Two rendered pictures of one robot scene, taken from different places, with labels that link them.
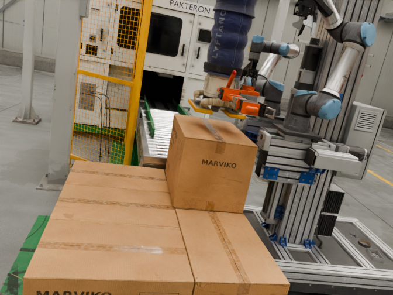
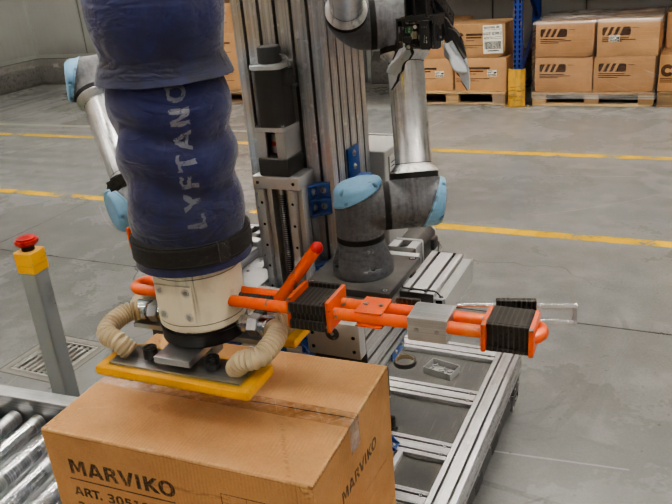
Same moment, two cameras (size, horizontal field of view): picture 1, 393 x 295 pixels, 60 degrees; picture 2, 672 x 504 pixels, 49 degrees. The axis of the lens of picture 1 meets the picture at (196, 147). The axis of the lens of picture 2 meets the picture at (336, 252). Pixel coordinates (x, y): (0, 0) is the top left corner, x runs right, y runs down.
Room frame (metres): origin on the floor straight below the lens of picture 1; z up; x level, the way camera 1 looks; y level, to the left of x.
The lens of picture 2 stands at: (1.04, 0.83, 1.79)
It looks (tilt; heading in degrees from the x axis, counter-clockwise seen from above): 23 degrees down; 306
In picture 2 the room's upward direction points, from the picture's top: 5 degrees counter-clockwise
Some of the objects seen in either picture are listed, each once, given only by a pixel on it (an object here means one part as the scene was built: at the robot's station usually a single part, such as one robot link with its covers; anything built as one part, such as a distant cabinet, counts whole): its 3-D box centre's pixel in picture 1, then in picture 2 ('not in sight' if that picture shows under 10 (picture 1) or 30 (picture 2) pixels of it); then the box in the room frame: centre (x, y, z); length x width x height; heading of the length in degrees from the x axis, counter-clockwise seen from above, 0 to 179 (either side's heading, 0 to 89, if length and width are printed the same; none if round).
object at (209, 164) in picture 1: (205, 159); (233, 473); (2.03, -0.07, 0.74); 0.60 x 0.40 x 0.40; 12
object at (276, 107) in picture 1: (271, 106); not in sight; (2.46, -0.47, 1.09); 0.15 x 0.15 x 0.10
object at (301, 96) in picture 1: (304, 101); (361, 206); (1.97, -0.56, 1.20); 0.13 x 0.12 x 0.14; 35
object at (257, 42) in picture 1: (257, 44); not in sight; (2.36, -0.27, 1.48); 0.09 x 0.08 x 0.11; 152
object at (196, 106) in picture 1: (199, 103); (181, 362); (2.01, 0.03, 1.08); 0.34 x 0.10 x 0.05; 12
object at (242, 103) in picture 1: (247, 106); (510, 330); (1.44, -0.18, 1.18); 0.08 x 0.07 x 0.05; 12
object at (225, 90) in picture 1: (228, 95); (317, 305); (1.78, -0.12, 1.18); 0.10 x 0.08 x 0.06; 102
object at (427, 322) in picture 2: (240, 103); (431, 322); (1.57, -0.16, 1.18); 0.07 x 0.07 x 0.04; 12
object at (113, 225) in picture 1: (151, 239); not in sight; (1.66, 0.15, 0.34); 1.20 x 1.00 x 0.40; 14
